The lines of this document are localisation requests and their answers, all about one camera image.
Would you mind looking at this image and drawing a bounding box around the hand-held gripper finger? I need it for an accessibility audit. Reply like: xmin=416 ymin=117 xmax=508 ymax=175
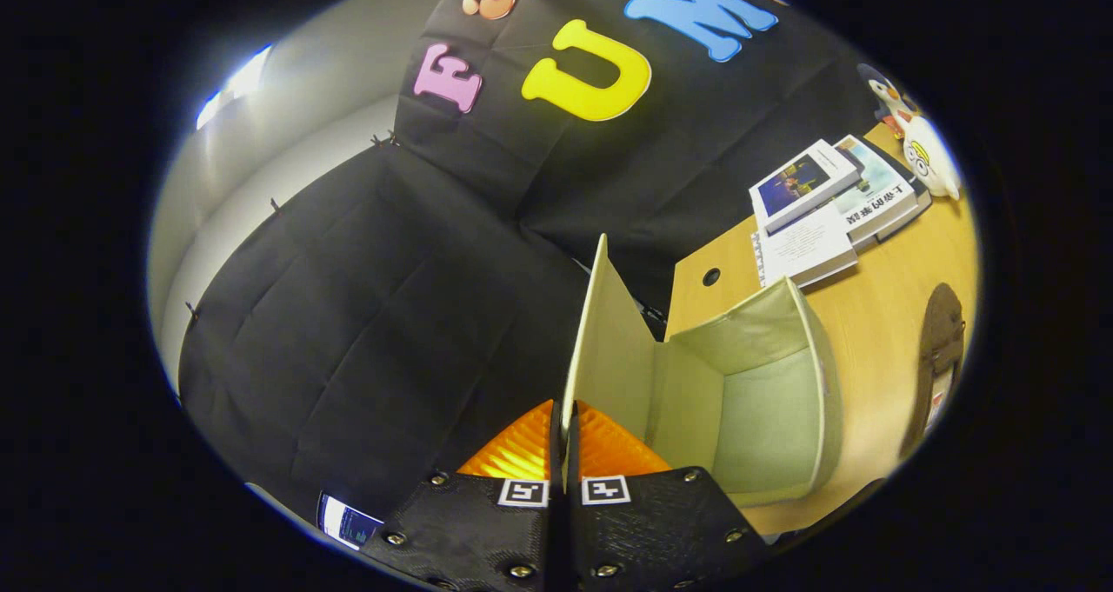
xmin=359 ymin=398 xmax=564 ymax=592
xmin=563 ymin=398 xmax=773 ymax=592

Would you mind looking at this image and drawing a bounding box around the cream fabric storage box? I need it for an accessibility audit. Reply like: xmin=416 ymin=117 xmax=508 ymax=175
xmin=561 ymin=233 xmax=846 ymax=508

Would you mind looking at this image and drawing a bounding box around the brown fuzzy shoe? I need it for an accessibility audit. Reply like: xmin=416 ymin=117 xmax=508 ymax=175
xmin=900 ymin=283 xmax=968 ymax=458

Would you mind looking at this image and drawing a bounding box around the white book dark photo cover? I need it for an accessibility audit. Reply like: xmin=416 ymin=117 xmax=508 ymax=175
xmin=750 ymin=138 xmax=863 ymax=235

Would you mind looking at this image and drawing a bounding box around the white plush toy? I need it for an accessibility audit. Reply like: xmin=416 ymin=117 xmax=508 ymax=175
xmin=902 ymin=116 xmax=963 ymax=202

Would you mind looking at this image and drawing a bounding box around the penguin plush toy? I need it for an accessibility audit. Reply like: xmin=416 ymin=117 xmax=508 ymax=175
xmin=856 ymin=63 xmax=923 ymax=141

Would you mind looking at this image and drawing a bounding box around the ceiling light panel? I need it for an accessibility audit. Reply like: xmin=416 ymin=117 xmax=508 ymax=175
xmin=196 ymin=44 xmax=275 ymax=132

